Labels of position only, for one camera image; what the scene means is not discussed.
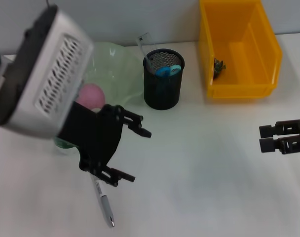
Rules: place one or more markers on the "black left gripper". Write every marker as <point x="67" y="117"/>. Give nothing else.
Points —
<point x="98" y="138"/>

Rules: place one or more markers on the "silver ballpoint pen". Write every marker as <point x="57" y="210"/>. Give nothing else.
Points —
<point x="106" y="205"/>

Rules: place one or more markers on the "clear water bottle green label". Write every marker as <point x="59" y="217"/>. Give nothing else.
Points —
<point x="66" y="144"/>

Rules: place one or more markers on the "pink toy peach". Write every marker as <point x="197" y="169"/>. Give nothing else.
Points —
<point x="90" y="96"/>

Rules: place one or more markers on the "blue scissors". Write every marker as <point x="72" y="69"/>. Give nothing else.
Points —
<point x="162" y="72"/>

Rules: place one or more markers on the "transparent plastic ruler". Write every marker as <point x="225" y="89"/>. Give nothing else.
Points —
<point x="143" y="42"/>

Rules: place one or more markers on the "black mesh pen holder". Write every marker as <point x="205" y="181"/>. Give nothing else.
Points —
<point x="164" y="98"/>

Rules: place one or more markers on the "green glass fruit bowl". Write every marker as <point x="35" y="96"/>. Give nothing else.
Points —
<point x="120" y="74"/>

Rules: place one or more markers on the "yellow plastic bin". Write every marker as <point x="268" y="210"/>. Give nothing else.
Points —
<point x="238" y="24"/>

